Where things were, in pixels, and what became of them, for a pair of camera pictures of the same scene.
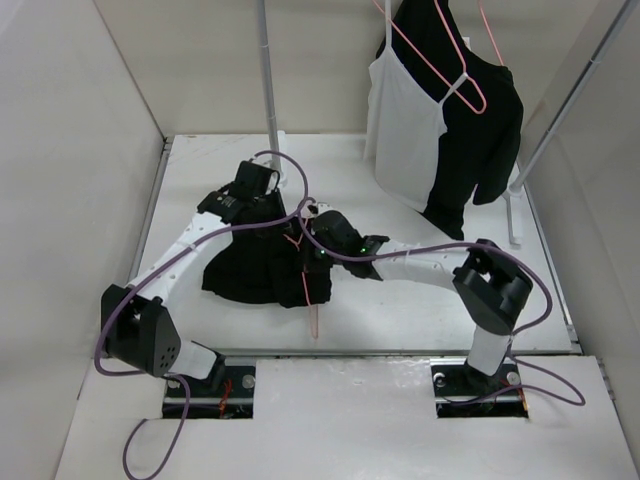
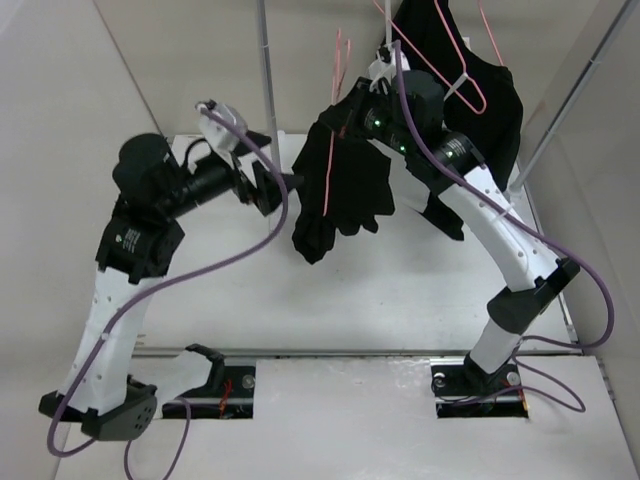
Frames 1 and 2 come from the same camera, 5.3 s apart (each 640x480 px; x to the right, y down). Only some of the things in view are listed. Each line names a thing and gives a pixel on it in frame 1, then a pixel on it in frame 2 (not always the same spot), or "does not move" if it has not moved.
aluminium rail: x=330 y=352 does not move
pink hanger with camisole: x=436 y=69 does not move
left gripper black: x=271 y=190 → x=268 y=188
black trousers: x=270 y=264 → x=341 y=182
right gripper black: x=314 y=235 → x=361 y=98
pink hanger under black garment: x=490 y=33 does not move
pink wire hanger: x=314 y=311 → x=337 y=79
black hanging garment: x=481 y=105 does not move
